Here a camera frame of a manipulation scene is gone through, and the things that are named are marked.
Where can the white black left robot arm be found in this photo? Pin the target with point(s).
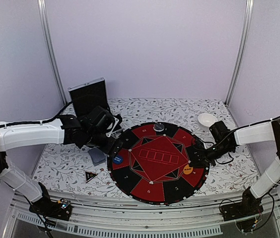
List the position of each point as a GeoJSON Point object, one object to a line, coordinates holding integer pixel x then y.
{"type": "Point", "coordinates": [57, 130]}

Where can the blue small blind button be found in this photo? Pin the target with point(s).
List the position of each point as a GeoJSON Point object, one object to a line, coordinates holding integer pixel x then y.
{"type": "Point", "coordinates": [118, 160]}

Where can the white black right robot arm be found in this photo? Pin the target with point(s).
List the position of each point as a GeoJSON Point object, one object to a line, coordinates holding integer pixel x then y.
{"type": "Point", "coordinates": [249, 163]}

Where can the round red black poker mat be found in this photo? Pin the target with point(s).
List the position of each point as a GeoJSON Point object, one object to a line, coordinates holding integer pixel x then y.
{"type": "Point", "coordinates": [152, 169]}

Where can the left aluminium frame post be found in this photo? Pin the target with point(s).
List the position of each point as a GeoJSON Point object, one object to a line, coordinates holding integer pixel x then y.
{"type": "Point", "coordinates": [48, 40]}

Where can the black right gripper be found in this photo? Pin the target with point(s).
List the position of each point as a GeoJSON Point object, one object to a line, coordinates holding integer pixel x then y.
{"type": "Point", "coordinates": [202, 155]}

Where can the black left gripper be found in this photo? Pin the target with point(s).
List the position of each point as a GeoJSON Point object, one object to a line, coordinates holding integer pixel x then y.
{"type": "Point", "coordinates": [107, 149]}

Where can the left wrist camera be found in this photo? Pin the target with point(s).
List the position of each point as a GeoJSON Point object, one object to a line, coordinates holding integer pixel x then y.
{"type": "Point", "coordinates": [115, 126]}

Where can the clear dealer button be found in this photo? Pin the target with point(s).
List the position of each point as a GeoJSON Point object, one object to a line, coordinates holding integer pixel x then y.
{"type": "Point", "coordinates": [158, 127]}

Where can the aluminium front rail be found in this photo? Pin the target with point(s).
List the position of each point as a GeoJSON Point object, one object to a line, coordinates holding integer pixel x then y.
{"type": "Point", "coordinates": [195, 217]}

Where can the aluminium frame post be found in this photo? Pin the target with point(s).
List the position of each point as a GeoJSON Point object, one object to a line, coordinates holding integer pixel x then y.
{"type": "Point", "coordinates": [241, 50]}
{"type": "Point", "coordinates": [48, 40]}

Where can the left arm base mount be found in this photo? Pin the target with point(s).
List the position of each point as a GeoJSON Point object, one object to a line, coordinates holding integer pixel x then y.
{"type": "Point", "coordinates": [60, 209]}

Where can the white ceramic bowl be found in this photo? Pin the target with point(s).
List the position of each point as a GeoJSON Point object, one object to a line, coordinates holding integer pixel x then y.
{"type": "Point", "coordinates": [206, 120]}

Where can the black triangular card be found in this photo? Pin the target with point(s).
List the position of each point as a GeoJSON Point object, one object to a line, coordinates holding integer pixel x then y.
{"type": "Point", "coordinates": [89, 176]}

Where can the orange big blind button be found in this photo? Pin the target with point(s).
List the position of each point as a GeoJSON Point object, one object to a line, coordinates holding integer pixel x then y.
{"type": "Point", "coordinates": [187, 170]}

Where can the right aluminium frame post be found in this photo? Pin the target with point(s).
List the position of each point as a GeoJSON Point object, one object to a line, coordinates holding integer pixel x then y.
{"type": "Point", "coordinates": [241, 50]}

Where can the aluminium poker chip case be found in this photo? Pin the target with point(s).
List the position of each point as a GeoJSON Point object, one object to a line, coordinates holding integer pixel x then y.
{"type": "Point", "coordinates": [87, 96]}

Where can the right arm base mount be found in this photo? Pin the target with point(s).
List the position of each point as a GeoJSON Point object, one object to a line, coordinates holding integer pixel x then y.
{"type": "Point", "coordinates": [247, 211]}

